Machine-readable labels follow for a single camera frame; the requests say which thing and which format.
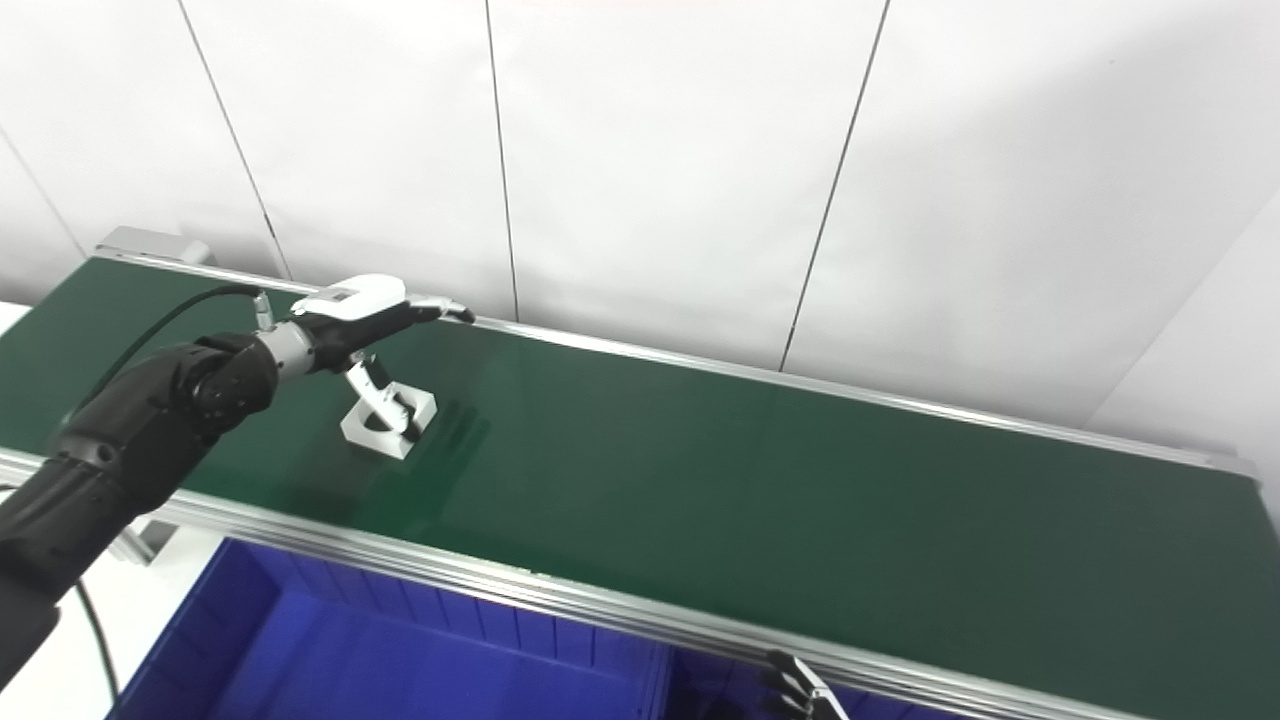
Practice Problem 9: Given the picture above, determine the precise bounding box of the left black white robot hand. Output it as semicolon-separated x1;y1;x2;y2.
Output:
290;274;477;443

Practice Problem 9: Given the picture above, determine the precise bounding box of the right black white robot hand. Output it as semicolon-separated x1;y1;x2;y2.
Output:
765;650;851;720

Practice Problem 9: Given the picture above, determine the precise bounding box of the white square part round hole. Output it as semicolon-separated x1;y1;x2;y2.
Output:
340;382;438;461

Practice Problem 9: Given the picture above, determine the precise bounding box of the blue plastic bin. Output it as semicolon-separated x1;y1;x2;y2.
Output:
660;645;966;720
105;538;671;720

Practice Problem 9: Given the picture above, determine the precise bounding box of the green conveyor belt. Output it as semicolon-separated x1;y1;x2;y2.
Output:
0;250;1280;720
0;258;1280;720

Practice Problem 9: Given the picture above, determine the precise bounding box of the grey conveyor motor box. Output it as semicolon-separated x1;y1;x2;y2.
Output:
95;226;213;267

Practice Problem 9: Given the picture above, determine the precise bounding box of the aluminium conveyor support leg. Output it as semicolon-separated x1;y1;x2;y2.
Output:
110;518;183;567

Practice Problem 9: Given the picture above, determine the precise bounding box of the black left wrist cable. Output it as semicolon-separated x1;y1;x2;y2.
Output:
72;284;277;421

